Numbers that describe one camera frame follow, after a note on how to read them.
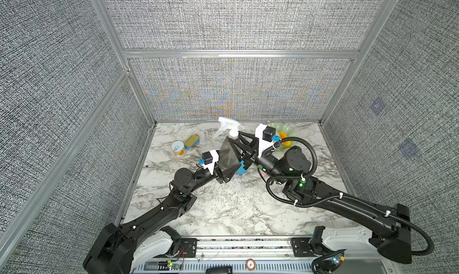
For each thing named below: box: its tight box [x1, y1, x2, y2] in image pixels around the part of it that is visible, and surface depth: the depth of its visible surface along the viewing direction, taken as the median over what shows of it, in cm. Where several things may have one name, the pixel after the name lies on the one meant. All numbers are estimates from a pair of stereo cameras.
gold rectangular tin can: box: [184, 133, 201, 151], surface depth 106 cm
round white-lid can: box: [170, 140, 186, 157], surface depth 102 cm
